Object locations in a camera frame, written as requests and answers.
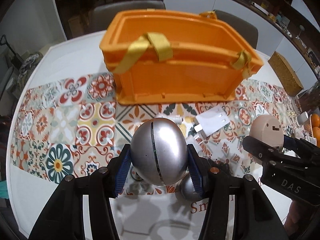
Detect pink round gadget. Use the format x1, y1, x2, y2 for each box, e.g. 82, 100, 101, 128
249, 115, 284, 151

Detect small silver round gadget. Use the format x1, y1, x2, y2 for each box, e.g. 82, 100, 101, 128
180, 173, 202, 202

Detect silver egg-shaped speaker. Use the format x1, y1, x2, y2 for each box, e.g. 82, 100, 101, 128
130, 118, 188, 186

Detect large white adapter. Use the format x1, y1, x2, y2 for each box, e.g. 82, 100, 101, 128
194, 106, 230, 138

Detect white robot figurine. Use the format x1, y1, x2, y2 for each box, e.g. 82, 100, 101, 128
155, 113, 183, 125

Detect black clip mount camera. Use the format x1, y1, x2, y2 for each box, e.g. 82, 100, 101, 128
202, 158, 231, 177

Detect person right hand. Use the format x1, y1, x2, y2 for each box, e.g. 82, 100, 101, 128
284, 200, 313, 236

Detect white cup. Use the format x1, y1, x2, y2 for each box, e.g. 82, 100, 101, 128
296, 111, 309, 127

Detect orange fruits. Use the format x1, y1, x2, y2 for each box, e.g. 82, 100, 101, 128
311, 114, 320, 147

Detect patterned tile table runner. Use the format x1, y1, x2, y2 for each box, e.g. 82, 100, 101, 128
10, 73, 308, 195

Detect woven wicker box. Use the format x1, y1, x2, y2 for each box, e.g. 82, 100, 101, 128
268, 51, 304, 97

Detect orange plastic crate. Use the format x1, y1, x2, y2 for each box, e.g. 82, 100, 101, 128
99, 10, 263, 105

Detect right grey chair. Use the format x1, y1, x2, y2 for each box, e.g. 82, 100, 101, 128
215, 10, 259, 49

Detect grey chair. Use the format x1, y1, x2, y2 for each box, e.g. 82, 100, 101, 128
89, 0, 165, 33
215, 10, 259, 49

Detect left grey chair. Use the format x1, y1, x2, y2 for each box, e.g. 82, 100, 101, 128
89, 0, 165, 33

